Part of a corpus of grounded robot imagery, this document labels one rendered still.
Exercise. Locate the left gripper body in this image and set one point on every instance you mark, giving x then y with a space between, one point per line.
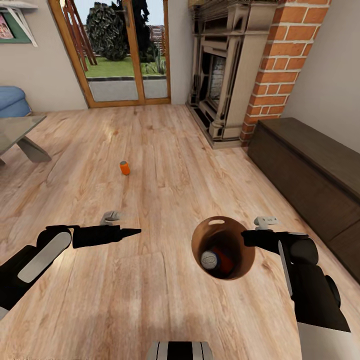
104 234

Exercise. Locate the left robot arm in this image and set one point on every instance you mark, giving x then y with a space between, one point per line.
24 269

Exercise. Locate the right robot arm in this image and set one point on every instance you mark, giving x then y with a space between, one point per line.
323 330

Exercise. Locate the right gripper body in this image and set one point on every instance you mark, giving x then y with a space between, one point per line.
256 238

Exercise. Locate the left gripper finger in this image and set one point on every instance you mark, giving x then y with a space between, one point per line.
125 232

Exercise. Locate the trash can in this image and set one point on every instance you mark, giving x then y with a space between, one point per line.
227 237

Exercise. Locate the can of soda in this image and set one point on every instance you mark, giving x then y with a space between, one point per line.
227 263
211 260
124 167

